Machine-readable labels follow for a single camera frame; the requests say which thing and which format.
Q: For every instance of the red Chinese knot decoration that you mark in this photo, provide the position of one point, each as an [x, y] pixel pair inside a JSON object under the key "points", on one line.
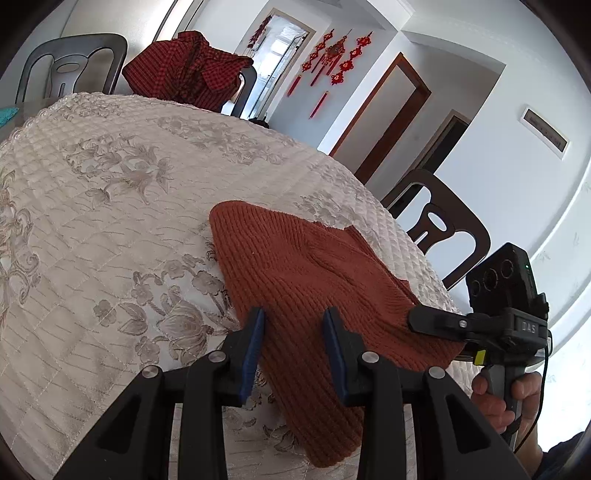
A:
{"points": [[330, 60]]}

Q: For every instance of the person's right hand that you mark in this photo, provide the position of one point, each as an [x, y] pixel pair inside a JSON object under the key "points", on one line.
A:
{"points": [[526, 389]]}

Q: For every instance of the rust orange knit sweater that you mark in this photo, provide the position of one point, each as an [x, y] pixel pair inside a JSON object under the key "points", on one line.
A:
{"points": [[295, 270]]}

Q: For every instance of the chair under red garment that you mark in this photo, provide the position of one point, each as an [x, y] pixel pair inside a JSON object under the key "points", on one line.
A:
{"points": [[248, 76]]}

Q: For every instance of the dark brown plastic chair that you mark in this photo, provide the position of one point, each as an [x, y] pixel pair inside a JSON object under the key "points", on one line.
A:
{"points": [[441, 218]]}

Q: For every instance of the dark grey plastic chair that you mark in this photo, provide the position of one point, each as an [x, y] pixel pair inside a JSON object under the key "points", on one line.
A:
{"points": [[70, 56]]}

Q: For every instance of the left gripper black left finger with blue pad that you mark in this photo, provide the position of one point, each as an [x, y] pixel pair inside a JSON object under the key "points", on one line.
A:
{"points": [[242, 350]]}

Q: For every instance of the red chili string decoration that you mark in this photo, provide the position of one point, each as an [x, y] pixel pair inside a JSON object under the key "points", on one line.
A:
{"points": [[259, 31]]}

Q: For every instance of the wall framed plaque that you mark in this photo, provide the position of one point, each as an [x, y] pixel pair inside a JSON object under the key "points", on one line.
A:
{"points": [[555, 140]]}

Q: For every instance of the teal lace doily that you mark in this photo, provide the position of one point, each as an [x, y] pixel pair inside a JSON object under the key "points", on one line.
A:
{"points": [[6, 114]]}

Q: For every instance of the brown wooden door frame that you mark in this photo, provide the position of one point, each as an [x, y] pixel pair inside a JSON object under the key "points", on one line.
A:
{"points": [[382, 120]]}

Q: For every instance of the cream quilted floral tablecloth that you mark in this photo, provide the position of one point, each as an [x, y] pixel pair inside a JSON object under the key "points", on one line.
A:
{"points": [[107, 264]]}

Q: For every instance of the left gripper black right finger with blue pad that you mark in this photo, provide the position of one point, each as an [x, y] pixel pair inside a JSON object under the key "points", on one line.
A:
{"points": [[343, 348]]}

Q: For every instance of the red plaid garment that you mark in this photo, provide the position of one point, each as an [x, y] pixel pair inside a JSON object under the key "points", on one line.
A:
{"points": [[186, 70]]}

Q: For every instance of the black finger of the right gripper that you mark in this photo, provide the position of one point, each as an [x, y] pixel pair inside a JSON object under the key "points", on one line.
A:
{"points": [[437, 323]]}

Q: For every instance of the black camera module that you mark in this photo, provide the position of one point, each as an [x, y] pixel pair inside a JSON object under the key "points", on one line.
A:
{"points": [[504, 280]]}

